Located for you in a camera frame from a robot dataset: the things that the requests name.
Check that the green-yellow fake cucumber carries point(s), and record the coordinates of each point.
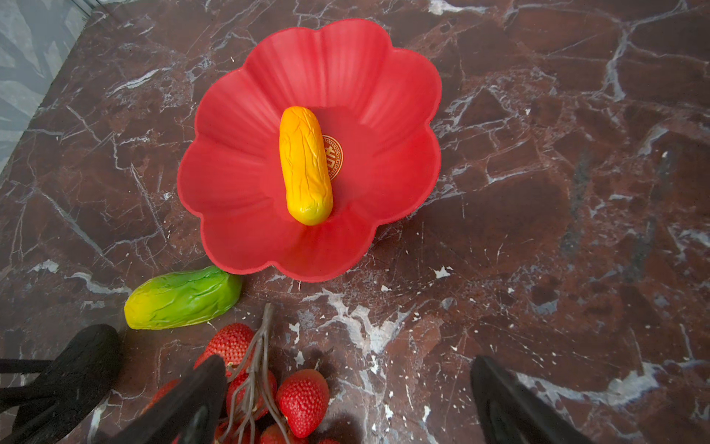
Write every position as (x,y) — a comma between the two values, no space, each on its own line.
(182,299)

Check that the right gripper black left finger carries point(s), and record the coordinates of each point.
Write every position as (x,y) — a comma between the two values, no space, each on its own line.
(177,410)

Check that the red flower-shaped fruit bowl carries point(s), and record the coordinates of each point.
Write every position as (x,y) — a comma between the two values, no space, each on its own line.
(376,100)

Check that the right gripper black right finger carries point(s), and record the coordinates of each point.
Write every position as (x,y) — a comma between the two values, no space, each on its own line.
(510,413)

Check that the yellow-orange fake gourd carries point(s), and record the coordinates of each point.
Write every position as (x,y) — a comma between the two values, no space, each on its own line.
(305,172)

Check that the dark fake avocado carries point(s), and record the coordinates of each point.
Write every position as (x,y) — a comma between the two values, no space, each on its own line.
(66,389)

